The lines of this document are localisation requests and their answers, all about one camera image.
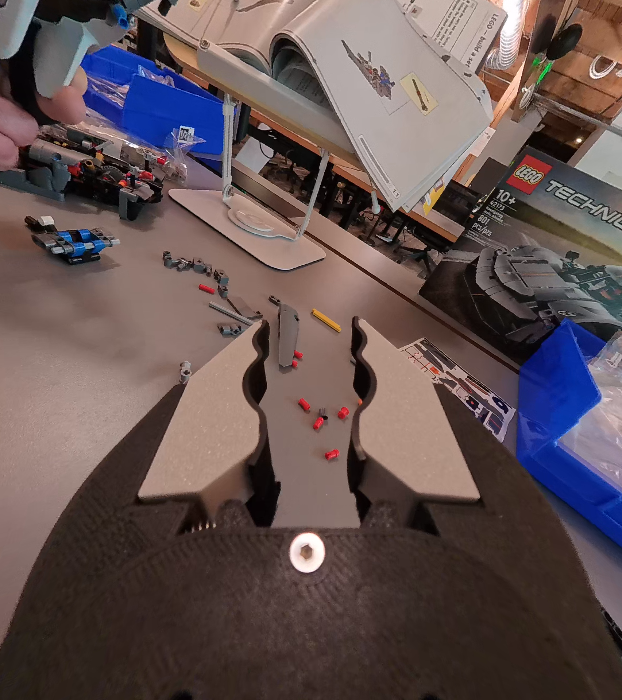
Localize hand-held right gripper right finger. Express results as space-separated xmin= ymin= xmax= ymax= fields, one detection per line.
xmin=346 ymin=316 xmax=482 ymax=507

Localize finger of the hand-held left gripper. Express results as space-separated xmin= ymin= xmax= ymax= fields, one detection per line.
xmin=33 ymin=16 xmax=127 ymax=102

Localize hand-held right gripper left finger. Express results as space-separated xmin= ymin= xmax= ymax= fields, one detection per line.
xmin=137 ymin=320 xmax=277 ymax=507

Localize blue and grey lego assembly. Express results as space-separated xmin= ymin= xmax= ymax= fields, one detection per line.
xmin=25 ymin=215 xmax=121 ymax=266

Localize lego sticker sheet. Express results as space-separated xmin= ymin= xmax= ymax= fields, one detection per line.
xmin=398 ymin=336 xmax=517 ymax=444

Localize scattered red lego pins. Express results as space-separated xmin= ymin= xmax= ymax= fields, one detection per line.
xmin=289 ymin=350 xmax=351 ymax=461

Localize lego car chassis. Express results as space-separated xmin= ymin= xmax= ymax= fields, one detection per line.
xmin=0 ymin=125 xmax=172 ymax=221

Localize long grey lego axle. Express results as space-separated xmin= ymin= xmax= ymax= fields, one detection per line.
xmin=208 ymin=302 xmax=255 ymax=328

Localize long grey lego panel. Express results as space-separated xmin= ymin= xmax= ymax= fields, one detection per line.
xmin=277 ymin=302 xmax=301 ymax=368

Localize dark grey flat lego plate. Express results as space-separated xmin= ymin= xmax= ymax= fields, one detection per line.
xmin=228 ymin=295 xmax=264 ymax=321

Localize cluster of grey lego connectors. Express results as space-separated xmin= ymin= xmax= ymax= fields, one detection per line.
xmin=162 ymin=250 xmax=229 ymax=285

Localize lego set box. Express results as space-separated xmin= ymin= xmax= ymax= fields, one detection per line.
xmin=417 ymin=145 xmax=622 ymax=373

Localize small black lego parts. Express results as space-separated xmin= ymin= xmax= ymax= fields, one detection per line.
xmin=600 ymin=607 xmax=622 ymax=676

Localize lego instruction booklet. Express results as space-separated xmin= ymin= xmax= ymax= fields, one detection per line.
xmin=136 ymin=0 xmax=509 ymax=214

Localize white book stand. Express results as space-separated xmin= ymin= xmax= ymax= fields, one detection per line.
xmin=169 ymin=41 xmax=383 ymax=271

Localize silver ventilation duct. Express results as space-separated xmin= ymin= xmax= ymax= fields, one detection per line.
xmin=499 ymin=0 xmax=526 ymax=71

